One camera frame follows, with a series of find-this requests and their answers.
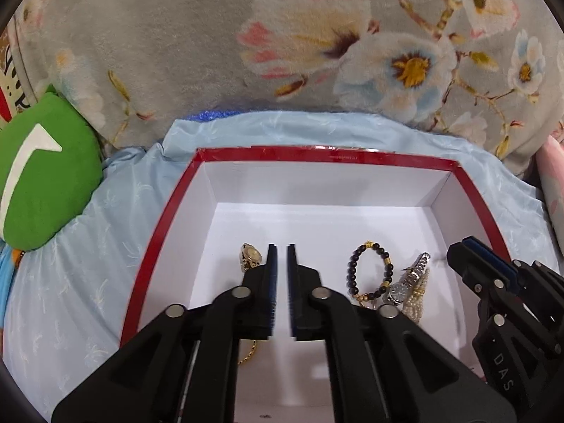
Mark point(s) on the green round pillow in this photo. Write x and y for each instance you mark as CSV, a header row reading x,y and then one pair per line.
x,y
48,176

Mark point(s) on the grey floral blanket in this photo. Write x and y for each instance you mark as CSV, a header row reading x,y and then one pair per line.
x,y
220,44

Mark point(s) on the colourful cartoon printed blanket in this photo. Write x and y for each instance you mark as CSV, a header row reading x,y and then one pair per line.
x,y
11,92

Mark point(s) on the light blue bed sheet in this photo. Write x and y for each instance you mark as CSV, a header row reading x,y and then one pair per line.
x,y
88,282

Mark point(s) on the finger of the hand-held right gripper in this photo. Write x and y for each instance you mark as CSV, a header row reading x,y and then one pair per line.
x,y
491,252
471,264

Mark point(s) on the gold wristwatch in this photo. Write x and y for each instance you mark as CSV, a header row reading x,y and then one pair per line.
x,y
251,255

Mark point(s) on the red cardboard box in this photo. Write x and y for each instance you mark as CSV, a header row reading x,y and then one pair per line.
x,y
326,211

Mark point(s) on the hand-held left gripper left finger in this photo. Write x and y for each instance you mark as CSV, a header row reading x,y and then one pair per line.
x,y
271,293

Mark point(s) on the silver wristwatch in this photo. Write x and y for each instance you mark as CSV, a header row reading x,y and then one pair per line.
x,y
405,284

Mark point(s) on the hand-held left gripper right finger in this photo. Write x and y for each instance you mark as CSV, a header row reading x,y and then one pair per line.
x,y
291,293

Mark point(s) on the pink plush pillow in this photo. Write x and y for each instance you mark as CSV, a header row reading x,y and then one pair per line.
x,y
553,180

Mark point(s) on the blue glitter cloth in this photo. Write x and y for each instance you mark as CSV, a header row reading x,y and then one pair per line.
x,y
213,114

